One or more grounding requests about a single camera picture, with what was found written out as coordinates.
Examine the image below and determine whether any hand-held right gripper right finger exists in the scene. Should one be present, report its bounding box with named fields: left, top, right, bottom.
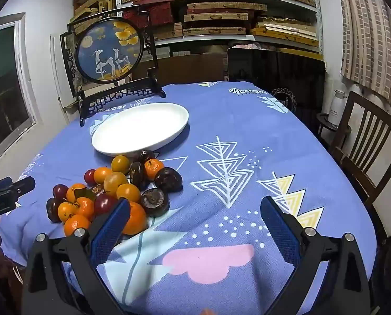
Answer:
left=260, top=196, right=371, bottom=315

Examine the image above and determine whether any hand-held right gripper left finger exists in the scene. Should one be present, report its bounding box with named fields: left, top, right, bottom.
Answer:
left=21, top=198, right=131, bottom=315

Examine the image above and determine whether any large orange mandarin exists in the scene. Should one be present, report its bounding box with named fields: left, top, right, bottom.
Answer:
left=121, top=201, right=148, bottom=236

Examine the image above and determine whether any yellow mandarin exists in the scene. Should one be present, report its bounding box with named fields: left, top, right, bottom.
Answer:
left=111, top=155, right=131, bottom=174
left=103, top=172, right=128, bottom=197

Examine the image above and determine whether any dark brown water chestnut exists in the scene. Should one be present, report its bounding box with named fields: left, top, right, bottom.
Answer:
left=140, top=188, right=170, bottom=218
left=137, top=150, right=156, bottom=163
left=129, top=161, right=147, bottom=191
left=154, top=167, right=184, bottom=193

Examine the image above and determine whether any orange mandarin with green leaf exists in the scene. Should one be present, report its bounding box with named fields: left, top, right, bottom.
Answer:
left=66, top=183, right=96, bottom=204

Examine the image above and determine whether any white oval plate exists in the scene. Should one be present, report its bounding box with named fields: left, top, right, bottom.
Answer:
left=91, top=102, right=190, bottom=157

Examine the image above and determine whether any blue printed tablecloth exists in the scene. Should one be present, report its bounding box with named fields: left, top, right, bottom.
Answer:
left=0, top=80, right=378, bottom=315

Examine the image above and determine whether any sliding glass window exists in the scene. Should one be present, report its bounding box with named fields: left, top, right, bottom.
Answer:
left=0, top=13, right=37, bottom=173

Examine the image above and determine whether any dark round side table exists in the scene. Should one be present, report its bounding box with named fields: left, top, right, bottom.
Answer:
left=316, top=113, right=352, bottom=146

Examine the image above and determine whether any white door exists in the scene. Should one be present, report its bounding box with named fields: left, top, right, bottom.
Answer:
left=50, top=33, right=75, bottom=114

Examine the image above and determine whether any brown wooden chair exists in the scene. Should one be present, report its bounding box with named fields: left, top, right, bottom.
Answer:
left=330, top=91, right=391, bottom=237

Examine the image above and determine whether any white thermos jug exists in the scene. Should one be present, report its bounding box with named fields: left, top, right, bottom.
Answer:
left=328, top=89, right=348, bottom=128

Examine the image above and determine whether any black glossy panel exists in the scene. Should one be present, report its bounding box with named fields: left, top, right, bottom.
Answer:
left=227, top=48, right=326, bottom=132

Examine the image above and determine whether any round deer picture table screen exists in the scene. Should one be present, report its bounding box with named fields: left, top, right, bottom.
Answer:
left=60, top=16, right=166, bottom=127

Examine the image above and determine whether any brown cardboard box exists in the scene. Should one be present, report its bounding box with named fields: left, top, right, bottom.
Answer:
left=139, top=52, right=229, bottom=86

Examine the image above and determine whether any pile of wooden frames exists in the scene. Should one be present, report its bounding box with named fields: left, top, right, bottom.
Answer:
left=72, top=0, right=124, bottom=36

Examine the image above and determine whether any beige checked curtain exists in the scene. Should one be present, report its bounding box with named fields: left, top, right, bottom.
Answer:
left=336, top=0, right=391, bottom=109

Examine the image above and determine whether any red lacquer box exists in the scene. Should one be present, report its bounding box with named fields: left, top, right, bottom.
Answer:
left=122, top=2, right=174, bottom=28

